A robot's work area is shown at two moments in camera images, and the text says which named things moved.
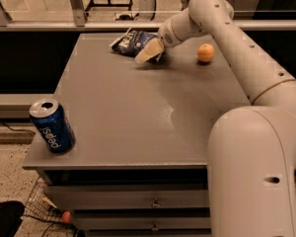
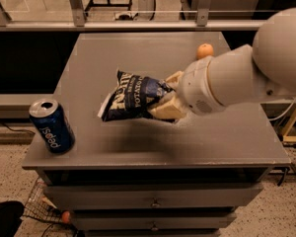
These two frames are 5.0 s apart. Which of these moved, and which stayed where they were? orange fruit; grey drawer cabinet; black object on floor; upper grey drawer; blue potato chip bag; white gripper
Moved: white gripper; blue potato chip bag
Stayed: orange fruit; upper grey drawer; grey drawer cabinet; black object on floor
